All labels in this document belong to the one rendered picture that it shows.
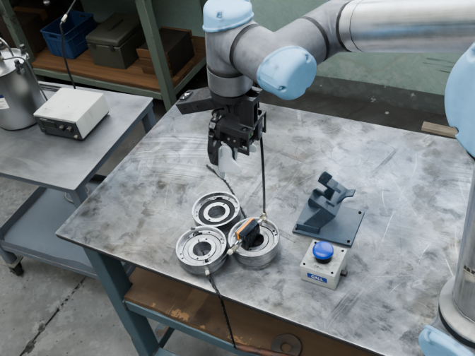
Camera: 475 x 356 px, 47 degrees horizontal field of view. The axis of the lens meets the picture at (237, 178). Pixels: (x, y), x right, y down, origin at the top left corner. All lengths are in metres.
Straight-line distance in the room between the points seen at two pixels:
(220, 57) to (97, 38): 2.14
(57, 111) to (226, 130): 0.94
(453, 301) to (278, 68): 0.38
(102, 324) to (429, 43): 1.68
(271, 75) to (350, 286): 0.48
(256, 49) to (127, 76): 2.14
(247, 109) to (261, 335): 0.60
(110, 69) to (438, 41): 2.43
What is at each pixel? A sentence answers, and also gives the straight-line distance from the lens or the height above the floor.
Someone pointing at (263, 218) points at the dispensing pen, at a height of 0.86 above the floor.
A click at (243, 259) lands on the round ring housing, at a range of 1.10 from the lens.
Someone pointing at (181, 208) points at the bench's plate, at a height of 0.80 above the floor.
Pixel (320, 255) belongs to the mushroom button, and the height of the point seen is 0.87.
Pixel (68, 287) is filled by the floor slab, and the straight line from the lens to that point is 2.31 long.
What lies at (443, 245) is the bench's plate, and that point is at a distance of 1.16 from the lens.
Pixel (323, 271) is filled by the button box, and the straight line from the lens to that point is 1.05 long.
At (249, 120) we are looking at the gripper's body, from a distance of 0.94.
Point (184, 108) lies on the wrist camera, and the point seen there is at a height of 1.12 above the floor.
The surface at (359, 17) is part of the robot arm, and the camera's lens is 0.80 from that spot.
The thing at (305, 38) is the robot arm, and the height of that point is 1.29.
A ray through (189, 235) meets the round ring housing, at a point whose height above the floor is 0.83.
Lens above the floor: 1.69
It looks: 43 degrees down
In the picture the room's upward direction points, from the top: 11 degrees counter-clockwise
